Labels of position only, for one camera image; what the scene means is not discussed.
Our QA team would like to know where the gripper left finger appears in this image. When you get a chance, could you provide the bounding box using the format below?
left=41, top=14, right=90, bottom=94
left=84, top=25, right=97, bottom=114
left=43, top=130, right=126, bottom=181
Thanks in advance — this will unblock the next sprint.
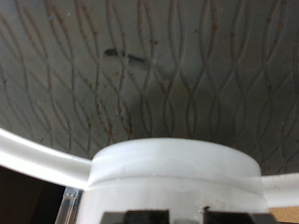
left=101, top=209, right=171, bottom=224

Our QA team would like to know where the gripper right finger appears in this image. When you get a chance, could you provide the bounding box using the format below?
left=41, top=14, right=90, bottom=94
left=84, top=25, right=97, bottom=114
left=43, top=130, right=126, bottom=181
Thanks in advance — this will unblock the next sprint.
left=204, top=210, right=280, bottom=224

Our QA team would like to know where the white mug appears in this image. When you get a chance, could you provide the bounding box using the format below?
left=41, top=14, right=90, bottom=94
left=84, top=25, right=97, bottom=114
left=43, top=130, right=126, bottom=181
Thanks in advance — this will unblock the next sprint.
left=76, top=137, right=271, bottom=224

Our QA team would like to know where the white two-tier turntable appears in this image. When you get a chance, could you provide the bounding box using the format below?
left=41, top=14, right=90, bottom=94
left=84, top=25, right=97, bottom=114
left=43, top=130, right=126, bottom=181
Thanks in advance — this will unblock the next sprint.
left=0, top=0, right=299, bottom=209

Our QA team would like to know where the grey metal frame bar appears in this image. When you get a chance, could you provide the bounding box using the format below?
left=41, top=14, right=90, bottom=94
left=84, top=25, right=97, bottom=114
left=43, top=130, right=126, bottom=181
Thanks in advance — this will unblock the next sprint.
left=54, top=186, right=84, bottom=224

